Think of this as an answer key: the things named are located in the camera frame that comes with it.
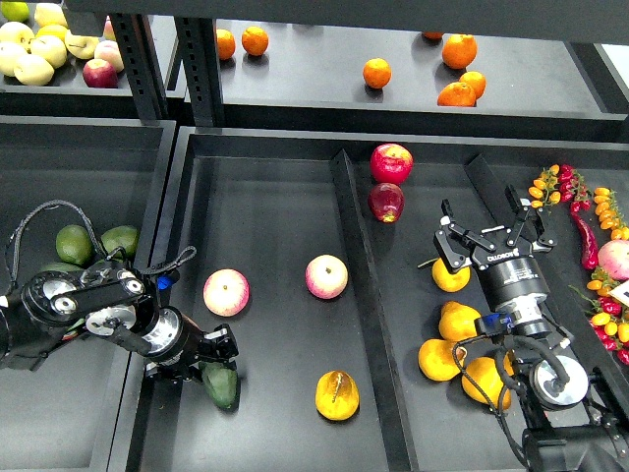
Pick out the large orange on shelf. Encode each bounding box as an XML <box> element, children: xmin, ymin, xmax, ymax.
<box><xmin>441</xmin><ymin>33</ymin><xmax>478</xmax><ymax>70</ymax></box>

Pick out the orange cherry tomato vine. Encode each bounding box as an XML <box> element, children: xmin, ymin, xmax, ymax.
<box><xmin>594</xmin><ymin>187</ymin><xmax>629</xmax><ymax>241</ymax></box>

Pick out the dark green avocado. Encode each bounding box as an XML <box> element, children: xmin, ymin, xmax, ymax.
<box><xmin>39</xmin><ymin>262</ymin><xmax>84</xmax><ymax>273</ymax></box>
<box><xmin>200</xmin><ymin>363</ymin><xmax>238</xmax><ymax>409</ymax></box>

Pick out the green avocado top left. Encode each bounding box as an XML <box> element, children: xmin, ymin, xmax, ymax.
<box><xmin>55</xmin><ymin>224</ymin><xmax>93</xmax><ymax>266</ymax></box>

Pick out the pale yellow apple front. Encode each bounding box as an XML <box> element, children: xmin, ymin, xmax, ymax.
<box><xmin>14</xmin><ymin>54</ymin><xmax>55</xmax><ymax>87</ymax></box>

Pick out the yellow pear bottom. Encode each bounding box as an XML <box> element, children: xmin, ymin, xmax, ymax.
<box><xmin>461</xmin><ymin>356</ymin><xmax>504</xmax><ymax>406</ymax></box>

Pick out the green avocado top right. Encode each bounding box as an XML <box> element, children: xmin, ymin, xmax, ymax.
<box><xmin>101</xmin><ymin>225</ymin><xmax>140</xmax><ymax>260</ymax></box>

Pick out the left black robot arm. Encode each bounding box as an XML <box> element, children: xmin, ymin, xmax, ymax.
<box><xmin>1</xmin><ymin>200</ymin><xmax>238</xmax><ymax>382</ymax></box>

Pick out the red apple on shelf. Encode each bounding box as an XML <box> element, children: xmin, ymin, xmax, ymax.
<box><xmin>83</xmin><ymin>58</ymin><xmax>118</xmax><ymax>89</ymax></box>

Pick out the orange on shelf front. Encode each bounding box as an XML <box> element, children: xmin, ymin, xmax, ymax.
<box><xmin>437</xmin><ymin>82</ymin><xmax>477</xmax><ymax>107</ymax></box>

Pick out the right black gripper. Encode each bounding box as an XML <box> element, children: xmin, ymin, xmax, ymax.
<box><xmin>433</xmin><ymin>185</ymin><xmax>557</xmax><ymax>337</ymax></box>

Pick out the yellow pear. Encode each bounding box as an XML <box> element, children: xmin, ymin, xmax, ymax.
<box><xmin>314</xmin><ymin>371</ymin><xmax>360</xmax><ymax>421</ymax></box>
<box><xmin>438</xmin><ymin>301</ymin><xmax>482</xmax><ymax>341</ymax></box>
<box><xmin>418</xmin><ymin>338</ymin><xmax>467</xmax><ymax>382</ymax></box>
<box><xmin>417</xmin><ymin>258</ymin><xmax>472</xmax><ymax>293</ymax></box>
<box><xmin>461</xmin><ymin>356</ymin><xmax>504</xmax><ymax>406</ymax></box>

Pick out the bright red apple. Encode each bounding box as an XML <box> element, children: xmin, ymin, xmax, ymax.
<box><xmin>370</xmin><ymin>144</ymin><xmax>414</xmax><ymax>185</ymax></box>

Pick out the orange on shelf right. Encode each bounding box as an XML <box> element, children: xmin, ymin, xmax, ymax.
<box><xmin>459</xmin><ymin>71</ymin><xmax>486</xmax><ymax>99</ymax></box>

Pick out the pink apple at right edge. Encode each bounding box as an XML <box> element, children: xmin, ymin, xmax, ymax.
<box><xmin>598</xmin><ymin>240</ymin><xmax>629</xmax><ymax>281</ymax></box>

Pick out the orange on shelf left edge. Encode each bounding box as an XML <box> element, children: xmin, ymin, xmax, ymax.
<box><xmin>215</xmin><ymin>29</ymin><xmax>236</xmax><ymax>61</ymax></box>

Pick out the orange on shelf centre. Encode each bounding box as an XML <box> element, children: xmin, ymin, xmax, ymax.
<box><xmin>363</xmin><ymin>58</ymin><xmax>392</xmax><ymax>89</ymax></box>

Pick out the yellow pear top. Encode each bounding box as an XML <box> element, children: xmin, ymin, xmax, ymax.
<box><xmin>417</xmin><ymin>258</ymin><xmax>472</xmax><ymax>293</ymax></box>

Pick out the black tray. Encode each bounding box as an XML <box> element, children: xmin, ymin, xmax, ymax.
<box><xmin>106</xmin><ymin>125</ymin><xmax>629</xmax><ymax>472</ymax></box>
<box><xmin>1</xmin><ymin>116</ymin><xmax>175</xmax><ymax>471</ymax></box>

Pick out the red chili pepper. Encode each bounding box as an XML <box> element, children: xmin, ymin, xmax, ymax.
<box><xmin>570</xmin><ymin>202</ymin><xmax>599</xmax><ymax>270</ymax></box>

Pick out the pink apple left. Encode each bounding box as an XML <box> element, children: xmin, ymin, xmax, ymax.
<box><xmin>202</xmin><ymin>268</ymin><xmax>250</xmax><ymax>318</ymax></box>

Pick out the black left tray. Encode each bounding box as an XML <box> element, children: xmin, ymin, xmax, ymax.
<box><xmin>1</xmin><ymin>116</ymin><xmax>175</xmax><ymax>471</ymax></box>

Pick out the black middle tray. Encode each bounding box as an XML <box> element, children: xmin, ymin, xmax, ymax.
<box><xmin>106</xmin><ymin>125</ymin><xmax>629</xmax><ymax>472</ymax></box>

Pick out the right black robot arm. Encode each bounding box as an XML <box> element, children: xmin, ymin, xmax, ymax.
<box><xmin>433</xmin><ymin>187</ymin><xmax>628</xmax><ymax>471</ymax></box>

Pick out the black shelf post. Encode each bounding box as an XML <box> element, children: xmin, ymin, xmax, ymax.
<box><xmin>174</xmin><ymin>17</ymin><xmax>225</xmax><ymax>128</ymax></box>

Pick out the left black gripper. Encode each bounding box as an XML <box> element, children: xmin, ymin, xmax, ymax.
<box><xmin>142</xmin><ymin>307</ymin><xmax>239</xmax><ymax>383</ymax></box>

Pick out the dark red apple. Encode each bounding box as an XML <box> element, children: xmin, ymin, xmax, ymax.
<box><xmin>368</xmin><ymin>183</ymin><xmax>405</xmax><ymax>223</ymax></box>

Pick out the cherry tomato vine left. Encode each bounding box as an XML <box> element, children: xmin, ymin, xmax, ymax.
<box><xmin>528</xmin><ymin>164</ymin><xmax>561</xmax><ymax>216</ymax></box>

